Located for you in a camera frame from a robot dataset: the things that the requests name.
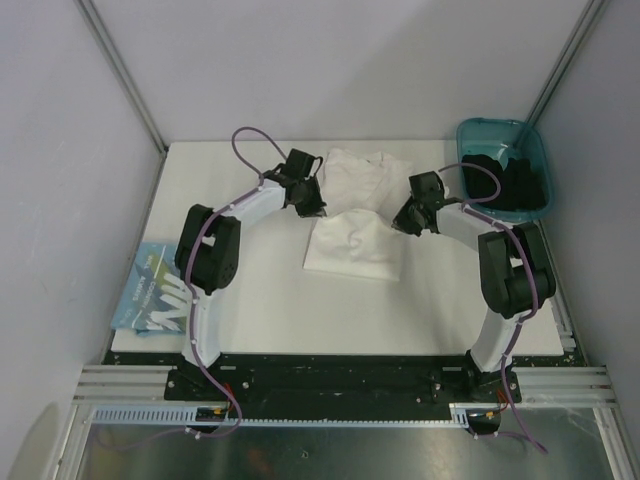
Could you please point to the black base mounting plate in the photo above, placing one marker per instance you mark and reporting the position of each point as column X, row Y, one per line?
column 256, row 377

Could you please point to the blue printed t shirt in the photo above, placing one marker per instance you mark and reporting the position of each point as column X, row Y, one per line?
column 154, row 299

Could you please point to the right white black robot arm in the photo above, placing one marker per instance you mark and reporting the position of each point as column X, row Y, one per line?
column 516, row 277

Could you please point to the teal plastic bin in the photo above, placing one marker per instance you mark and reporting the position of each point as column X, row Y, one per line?
column 501, row 140

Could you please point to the black t shirt in bin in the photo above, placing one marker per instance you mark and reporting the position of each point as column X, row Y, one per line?
column 515, row 187

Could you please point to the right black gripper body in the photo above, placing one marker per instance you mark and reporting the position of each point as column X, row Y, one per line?
column 408, row 217

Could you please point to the white t shirt flower print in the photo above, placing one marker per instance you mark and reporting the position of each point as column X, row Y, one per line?
column 355, row 238

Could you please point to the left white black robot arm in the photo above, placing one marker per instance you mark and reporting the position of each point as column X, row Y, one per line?
column 208, row 251

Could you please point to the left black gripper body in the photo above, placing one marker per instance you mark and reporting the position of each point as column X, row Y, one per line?
column 309, row 201

